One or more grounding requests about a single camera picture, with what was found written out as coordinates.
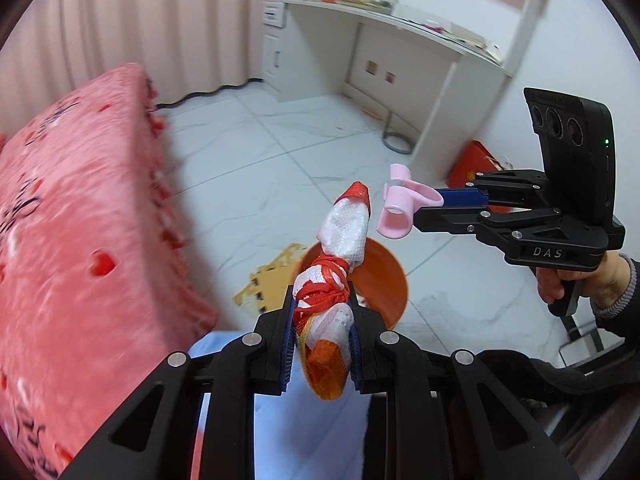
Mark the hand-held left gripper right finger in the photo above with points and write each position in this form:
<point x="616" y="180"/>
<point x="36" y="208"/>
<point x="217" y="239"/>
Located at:
<point x="356" y="355"/>

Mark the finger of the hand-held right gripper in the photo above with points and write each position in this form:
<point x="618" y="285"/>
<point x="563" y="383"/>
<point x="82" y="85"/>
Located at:
<point x="460" y="197"/>
<point x="450" y="221"/>

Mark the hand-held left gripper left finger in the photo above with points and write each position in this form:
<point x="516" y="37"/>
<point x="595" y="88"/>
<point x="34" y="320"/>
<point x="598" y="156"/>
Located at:
<point x="289" y="340"/>

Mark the pink plastic clip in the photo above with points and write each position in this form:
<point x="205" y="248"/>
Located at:
<point x="395" y="220"/>

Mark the orange plastic bin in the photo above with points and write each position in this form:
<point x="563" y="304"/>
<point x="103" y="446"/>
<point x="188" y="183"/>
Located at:
<point x="382" y="275"/>

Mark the white red orange mesh bag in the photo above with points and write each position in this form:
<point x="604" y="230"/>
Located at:
<point x="345" y="230"/>

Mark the person's right forearm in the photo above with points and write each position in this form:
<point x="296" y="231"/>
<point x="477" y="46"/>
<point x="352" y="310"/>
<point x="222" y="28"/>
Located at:
<point x="627" y="285"/>

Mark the person's right hand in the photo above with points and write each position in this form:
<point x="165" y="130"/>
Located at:
<point x="607" y="280"/>

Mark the yellow foam puzzle mat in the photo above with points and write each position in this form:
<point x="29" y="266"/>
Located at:
<point x="272" y="280"/>

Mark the light blue clothing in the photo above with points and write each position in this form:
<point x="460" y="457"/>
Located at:
<point x="300" y="435"/>

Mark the white drawer cabinet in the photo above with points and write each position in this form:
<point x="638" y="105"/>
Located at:
<point x="277" y="45"/>

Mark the pink printed blanket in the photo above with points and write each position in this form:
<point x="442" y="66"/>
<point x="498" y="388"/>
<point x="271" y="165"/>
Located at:
<point x="75" y="235"/>

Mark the pink curtain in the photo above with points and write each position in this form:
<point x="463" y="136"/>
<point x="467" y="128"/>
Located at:
<point x="150" y="20"/>

